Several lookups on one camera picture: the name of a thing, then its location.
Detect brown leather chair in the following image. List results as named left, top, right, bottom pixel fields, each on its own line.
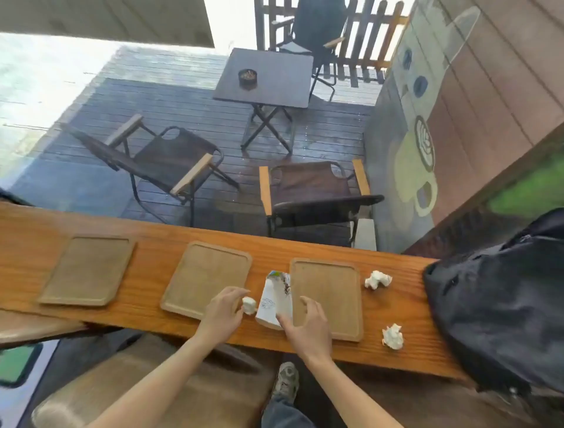
left=352, top=368, right=564, bottom=428
left=31, top=333, right=278, bottom=428
left=0, top=308, right=89, bottom=349

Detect brown folding chair orange armrests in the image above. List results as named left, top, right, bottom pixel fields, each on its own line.
left=258, top=158, right=385, bottom=248

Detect black folding armchair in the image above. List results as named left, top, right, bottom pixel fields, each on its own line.
left=271, top=0, right=347, bottom=102

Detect person's right shoe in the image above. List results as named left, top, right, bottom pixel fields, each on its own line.
left=271, top=361, right=300, bottom=404

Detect wooden tray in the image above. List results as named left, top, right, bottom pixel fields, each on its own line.
left=160, top=240, right=253, bottom=320
left=37, top=236, right=136, bottom=307
left=289, top=258, right=364, bottom=343

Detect colourful number rug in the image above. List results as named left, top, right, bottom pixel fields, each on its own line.
left=0, top=339, right=61, bottom=428

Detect person's left hand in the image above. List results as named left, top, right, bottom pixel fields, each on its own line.
left=196, top=285, right=252, bottom=349

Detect person's left forearm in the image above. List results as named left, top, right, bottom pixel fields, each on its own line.
left=86, top=328, right=221, bottom=428

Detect cat mural wooden partition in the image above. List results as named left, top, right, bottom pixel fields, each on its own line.
left=363, top=0, right=564, bottom=255

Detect person's right hand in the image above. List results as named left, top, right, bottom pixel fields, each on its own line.
left=276, top=296, right=334, bottom=365

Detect wooden picket fence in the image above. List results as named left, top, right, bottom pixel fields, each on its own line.
left=254, top=0, right=408, bottom=87

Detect person's right forearm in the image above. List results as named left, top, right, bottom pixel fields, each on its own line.
left=304, top=352, right=404, bottom=428

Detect beige awning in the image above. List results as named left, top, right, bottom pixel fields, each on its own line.
left=0, top=0, right=216, bottom=48

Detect dark folding chair pale armrests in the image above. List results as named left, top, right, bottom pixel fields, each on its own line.
left=59, top=113, right=241, bottom=228

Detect person's blue jeans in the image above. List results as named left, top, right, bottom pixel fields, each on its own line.
left=260, top=394, right=316, bottom=428

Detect black backpack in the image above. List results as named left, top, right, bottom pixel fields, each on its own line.
left=422, top=208, right=564, bottom=396

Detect dark folding table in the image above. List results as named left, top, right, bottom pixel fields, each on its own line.
left=213, top=47, right=314, bottom=155

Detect crushed white paper cup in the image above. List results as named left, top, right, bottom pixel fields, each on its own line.
left=255, top=270, right=294, bottom=332

